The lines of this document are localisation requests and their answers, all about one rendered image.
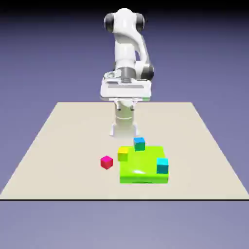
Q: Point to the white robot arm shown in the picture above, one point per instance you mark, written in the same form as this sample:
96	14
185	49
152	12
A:
124	48

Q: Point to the small pink cube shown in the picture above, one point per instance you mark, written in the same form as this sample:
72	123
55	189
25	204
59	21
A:
106	162

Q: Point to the large green box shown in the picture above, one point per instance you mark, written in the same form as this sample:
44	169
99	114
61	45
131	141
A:
143	167

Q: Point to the small cyan cube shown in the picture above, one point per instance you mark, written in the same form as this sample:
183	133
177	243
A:
162	165

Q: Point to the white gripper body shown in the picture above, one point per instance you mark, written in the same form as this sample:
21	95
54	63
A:
125	91

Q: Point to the small yellow cube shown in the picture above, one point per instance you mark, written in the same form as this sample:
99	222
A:
122	154

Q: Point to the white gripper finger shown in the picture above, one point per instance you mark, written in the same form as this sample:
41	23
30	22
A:
118	106
132	106

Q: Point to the small blue cube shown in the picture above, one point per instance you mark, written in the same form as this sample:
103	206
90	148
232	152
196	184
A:
139	144

